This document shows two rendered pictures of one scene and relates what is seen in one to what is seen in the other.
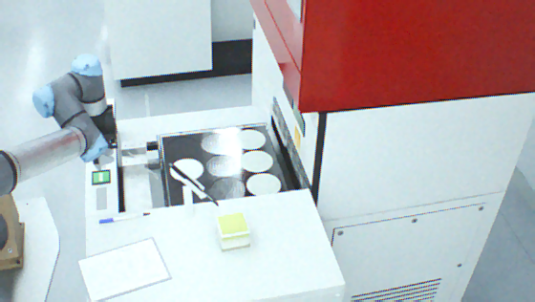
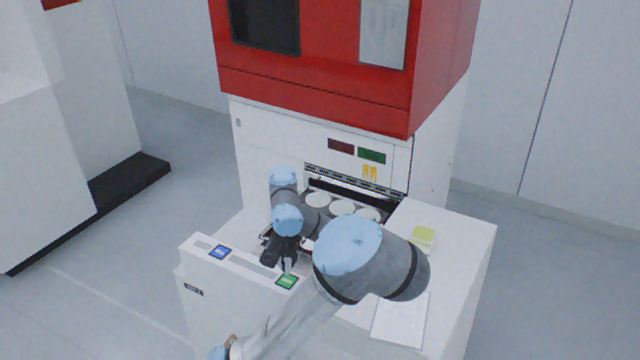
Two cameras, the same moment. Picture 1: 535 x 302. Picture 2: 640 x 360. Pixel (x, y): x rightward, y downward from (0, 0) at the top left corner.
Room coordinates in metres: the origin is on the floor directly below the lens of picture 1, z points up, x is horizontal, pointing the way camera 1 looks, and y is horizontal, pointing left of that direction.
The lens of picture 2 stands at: (0.43, 1.14, 2.06)
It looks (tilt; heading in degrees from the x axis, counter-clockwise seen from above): 36 degrees down; 313
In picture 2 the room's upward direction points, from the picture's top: straight up
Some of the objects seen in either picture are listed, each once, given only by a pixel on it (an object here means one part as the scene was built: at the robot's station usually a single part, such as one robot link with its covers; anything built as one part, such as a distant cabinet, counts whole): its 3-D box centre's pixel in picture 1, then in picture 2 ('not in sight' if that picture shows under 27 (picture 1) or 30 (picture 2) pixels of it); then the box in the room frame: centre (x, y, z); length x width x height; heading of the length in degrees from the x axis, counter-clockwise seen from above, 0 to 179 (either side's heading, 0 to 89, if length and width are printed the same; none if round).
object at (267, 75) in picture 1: (280, 90); (314, 154); (1.62, -0.03, 1.02); 0.82 x 0.03 x 0.40; 14
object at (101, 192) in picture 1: (104, 167); (255, 282); (1.36, 0.51, 0.89); 0.55 x 0.09 x 0.14; 14
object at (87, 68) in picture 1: (87, 77); (283, 189); (1.24, 0.47, 1.30); 0.09 x 0.08 x 0.11; 142
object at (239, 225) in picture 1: (232, 232); (422, 241); (1.02, 0.08, 1.00); 0.07 x 0.07 x 0.07; 18
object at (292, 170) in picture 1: (287, 155); (350, 193); (1.45, -0.06, 0.89); 0.44 x 0.02 x 0.10; 14
